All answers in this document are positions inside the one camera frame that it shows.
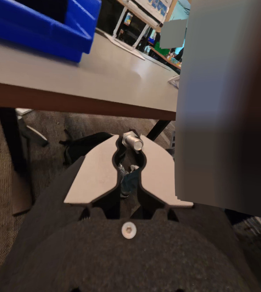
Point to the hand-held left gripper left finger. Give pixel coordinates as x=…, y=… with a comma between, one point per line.
x=96, y=175

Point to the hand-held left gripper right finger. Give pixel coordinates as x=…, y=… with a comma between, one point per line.
x=160, y=175

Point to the silver hex bolt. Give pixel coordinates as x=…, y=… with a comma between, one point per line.
x=136, y=144

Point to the black bag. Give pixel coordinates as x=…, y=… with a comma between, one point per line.
x=87, y=146

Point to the teal cloth item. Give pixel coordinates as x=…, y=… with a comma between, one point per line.
x=129, y=180

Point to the black table leg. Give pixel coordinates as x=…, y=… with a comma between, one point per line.
x=159, y=129
x=10, y=141

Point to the grey chair base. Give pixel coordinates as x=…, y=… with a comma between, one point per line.
x=33, y=134

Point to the colourful printed box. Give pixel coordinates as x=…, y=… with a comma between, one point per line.
x=175, y=61

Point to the wooden desk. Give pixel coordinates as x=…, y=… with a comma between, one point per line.
x=162, y=58

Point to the green plastic bin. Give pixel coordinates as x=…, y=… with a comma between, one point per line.
x=161, y=48

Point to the blue divided plastic bin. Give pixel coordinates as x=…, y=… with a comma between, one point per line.
x=41, y=34

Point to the printed paper sheet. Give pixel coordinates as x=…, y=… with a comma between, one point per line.
x=153, y=5

